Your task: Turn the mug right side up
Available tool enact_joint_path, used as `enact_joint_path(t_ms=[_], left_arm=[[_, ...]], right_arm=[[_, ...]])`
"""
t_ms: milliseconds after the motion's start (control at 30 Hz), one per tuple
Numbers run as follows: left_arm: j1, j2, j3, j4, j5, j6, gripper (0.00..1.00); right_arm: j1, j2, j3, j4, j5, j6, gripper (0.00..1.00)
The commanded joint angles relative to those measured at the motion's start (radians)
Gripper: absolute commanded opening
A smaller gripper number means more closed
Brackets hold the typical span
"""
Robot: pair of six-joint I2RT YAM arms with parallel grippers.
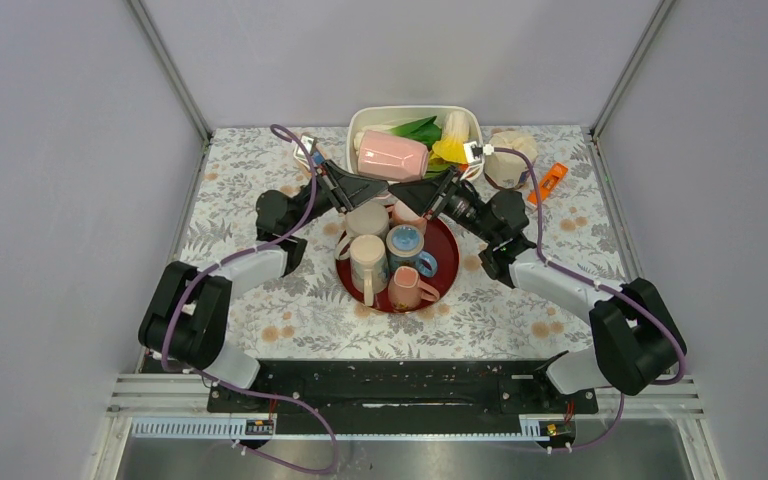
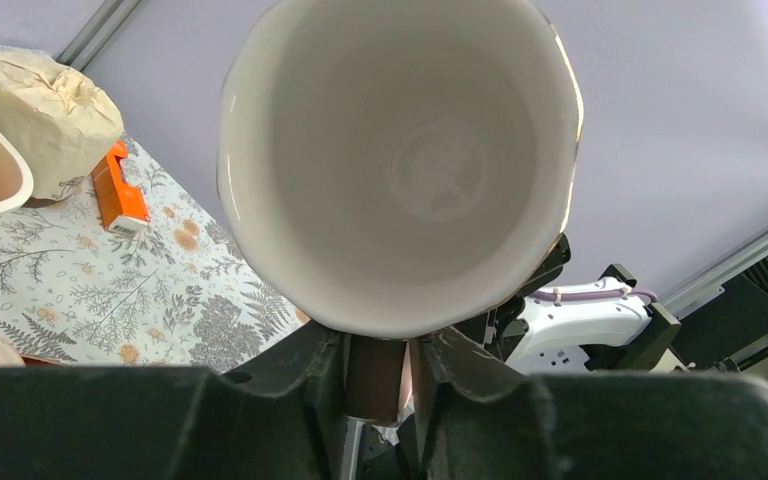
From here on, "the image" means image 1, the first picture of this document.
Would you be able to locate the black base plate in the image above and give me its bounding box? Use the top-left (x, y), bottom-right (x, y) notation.
top-left (140, 357), bottom-right (601, 437)

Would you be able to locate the white slotted cable duct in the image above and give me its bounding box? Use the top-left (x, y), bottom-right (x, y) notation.
top-left (130, 415), bottom-right (549, 442)

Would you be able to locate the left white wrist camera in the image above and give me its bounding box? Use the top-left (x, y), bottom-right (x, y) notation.
top-left (293, 143), bottom-right (310, 159)

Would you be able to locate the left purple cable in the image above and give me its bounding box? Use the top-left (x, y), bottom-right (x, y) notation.
top-left (160, 123), bottom-right (341, 476)

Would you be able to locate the white rectangular dish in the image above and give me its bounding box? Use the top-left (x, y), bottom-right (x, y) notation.
top-left (347, 105), bottom-right (484, 180)

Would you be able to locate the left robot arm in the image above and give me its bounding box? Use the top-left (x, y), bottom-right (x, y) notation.
top-left (138, 160), bottom-right (388, 411)

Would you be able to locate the yellow sponge blue label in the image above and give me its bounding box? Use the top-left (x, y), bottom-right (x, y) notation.
top-left (294, 153), bottom-right (327, 178)

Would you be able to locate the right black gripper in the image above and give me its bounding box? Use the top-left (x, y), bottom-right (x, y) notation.
top-left (388, 165), bottom-right (498, 245)

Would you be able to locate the white mug with rose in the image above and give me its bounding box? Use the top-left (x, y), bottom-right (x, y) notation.
top-left (334, 201), bottom-right (390, 260)

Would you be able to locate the toy bok choy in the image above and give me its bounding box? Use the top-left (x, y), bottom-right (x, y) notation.
top-left (352, 116), bottom-right (442, 150)

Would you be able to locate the left aluminium frame post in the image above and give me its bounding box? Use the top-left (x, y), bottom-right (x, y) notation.
top-left (124, 0), bottom-right (212, 145)

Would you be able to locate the cream mug blue dragon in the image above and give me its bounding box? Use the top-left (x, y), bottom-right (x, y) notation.
top-left (349, 235), bottom-right (390, 307)

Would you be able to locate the blue glazed mug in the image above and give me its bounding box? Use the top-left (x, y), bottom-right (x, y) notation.
top-left (385, 224), bottom-right (438, 278)

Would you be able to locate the pink faceted mug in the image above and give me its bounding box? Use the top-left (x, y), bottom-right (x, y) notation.
top-left (357, 131), bottom-right (429, 182)

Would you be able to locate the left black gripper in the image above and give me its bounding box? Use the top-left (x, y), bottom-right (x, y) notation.
top-left (288, 159), bottom-right (390, 235)

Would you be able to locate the toy napa cabbage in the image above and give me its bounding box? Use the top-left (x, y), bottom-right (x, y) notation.
top-left (429, 111), bottom-right (470, 165)

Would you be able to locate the pink mug at back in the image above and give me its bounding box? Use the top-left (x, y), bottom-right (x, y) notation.
top-left (387, 200), bottom-right (428, 234)

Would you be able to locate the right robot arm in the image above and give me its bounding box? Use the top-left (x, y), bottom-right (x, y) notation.
top-left (389, 170), bottom-right (687, 412)

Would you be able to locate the aluminium frame post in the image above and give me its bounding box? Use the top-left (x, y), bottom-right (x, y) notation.
top-left (590, 0), bottom-right (677, 142)
top-left (124, 0), bottom-right (212, 145)

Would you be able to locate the floral tablecloth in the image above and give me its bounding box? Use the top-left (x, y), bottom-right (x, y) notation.
top-left (179, 125), bottom-right (627, 359)

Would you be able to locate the pink square mug front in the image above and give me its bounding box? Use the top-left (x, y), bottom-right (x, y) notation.
top-left (388, 266), bottom-right (441, 312)

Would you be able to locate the right aluminium frame post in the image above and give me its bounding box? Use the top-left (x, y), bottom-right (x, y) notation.
top-left (590, 0), bottom-right (677, 142)

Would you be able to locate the red round tray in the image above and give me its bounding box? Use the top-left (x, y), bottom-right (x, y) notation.
top-left (335, 220), bottom-right (460, 313)

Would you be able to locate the wrapped toilet paper roll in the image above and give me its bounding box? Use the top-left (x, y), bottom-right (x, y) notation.
top-left (484, 130), bottom-right (538, 190)

